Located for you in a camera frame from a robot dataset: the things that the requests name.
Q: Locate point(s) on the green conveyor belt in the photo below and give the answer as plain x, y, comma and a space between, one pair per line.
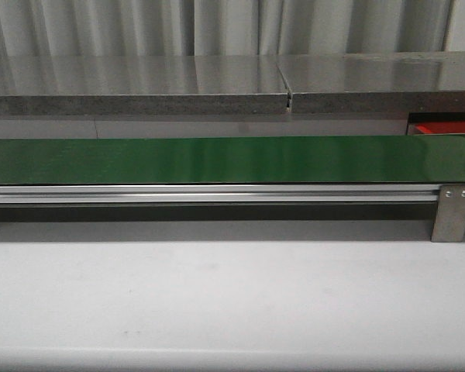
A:
428, 159

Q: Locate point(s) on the right stainless steel counter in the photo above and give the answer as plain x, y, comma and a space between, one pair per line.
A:
377, 82

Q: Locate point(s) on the stainless steel counter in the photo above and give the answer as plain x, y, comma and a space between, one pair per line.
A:
377, 82
136, 86

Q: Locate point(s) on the left stainless steel counter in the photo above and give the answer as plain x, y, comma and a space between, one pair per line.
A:
136, 86

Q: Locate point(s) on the red plastic tray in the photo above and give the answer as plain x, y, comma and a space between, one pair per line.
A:
450, 127

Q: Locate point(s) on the grey pleated curtain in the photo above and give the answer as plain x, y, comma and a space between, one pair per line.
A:
154, 28

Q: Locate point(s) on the aluminium conveyor side rail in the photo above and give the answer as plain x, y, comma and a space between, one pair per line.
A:
216, 193

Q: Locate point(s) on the steel conveyor support bracket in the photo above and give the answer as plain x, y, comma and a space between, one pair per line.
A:
449, 224

